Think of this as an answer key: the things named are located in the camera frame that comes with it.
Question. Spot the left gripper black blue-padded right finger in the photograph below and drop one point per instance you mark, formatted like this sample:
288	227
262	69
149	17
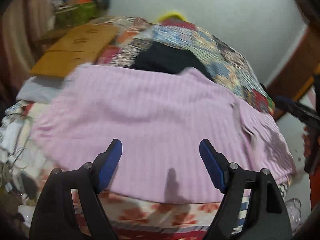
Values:
266	216

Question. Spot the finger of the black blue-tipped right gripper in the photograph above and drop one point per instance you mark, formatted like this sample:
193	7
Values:
284	103

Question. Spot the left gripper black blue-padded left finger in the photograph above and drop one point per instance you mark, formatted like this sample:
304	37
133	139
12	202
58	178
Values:
54	216

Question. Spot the pink white striped pants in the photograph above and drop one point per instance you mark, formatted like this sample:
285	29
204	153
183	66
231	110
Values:
160	120

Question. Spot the brown wooden door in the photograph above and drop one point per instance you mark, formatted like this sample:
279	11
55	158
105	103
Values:
295	79

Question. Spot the floral bed sheet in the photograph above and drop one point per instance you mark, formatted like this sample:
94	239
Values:
24	171

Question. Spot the grey folded cloth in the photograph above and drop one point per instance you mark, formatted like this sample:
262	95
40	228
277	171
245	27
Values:
42	89

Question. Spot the black folded garment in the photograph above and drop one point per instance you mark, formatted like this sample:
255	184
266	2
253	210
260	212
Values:
165	59

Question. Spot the colourful patchwork quilt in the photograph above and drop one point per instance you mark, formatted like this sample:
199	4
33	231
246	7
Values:
226	66

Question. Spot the wooden lap desk board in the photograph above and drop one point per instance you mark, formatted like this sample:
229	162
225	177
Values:
82	44

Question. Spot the small wooden stool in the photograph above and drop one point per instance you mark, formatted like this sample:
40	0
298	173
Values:
51	36

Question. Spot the green storage bag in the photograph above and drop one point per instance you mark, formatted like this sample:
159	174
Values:
76	15

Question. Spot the red striped curtain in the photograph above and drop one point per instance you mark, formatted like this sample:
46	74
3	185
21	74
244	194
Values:
23	23

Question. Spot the yellow foam padded rail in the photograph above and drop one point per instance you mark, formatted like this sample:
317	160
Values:
171	14

